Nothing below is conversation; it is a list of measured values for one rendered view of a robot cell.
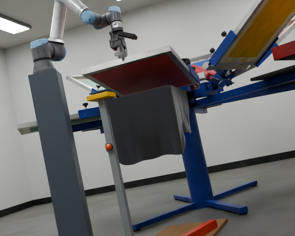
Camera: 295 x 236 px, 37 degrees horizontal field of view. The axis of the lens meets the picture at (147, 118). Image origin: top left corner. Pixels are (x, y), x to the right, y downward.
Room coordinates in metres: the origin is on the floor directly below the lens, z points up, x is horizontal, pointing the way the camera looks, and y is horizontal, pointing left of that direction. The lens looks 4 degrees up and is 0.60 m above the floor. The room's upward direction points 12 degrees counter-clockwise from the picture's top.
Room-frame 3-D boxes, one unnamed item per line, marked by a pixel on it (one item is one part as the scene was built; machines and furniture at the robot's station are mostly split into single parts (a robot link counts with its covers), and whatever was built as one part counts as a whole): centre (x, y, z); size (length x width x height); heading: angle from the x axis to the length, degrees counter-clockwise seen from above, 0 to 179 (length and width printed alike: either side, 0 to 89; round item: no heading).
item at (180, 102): (2.87, -0.22, 0.74); 0.46 x 0.04 x 0.42; 164
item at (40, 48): (2.80, 0.59, 1.37); 0.13 x 0.12 x 0.14; 154
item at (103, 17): (2.71, 0.16, 1.44); 0.11 x 0.11 x 0.08; 64
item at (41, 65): (2.80, 0.59, 1.25); 0.15 x 0.15 x 0.10
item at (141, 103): (2.70, 0.04, 0.74); 0.45 x 0.03 x 0.43; 74
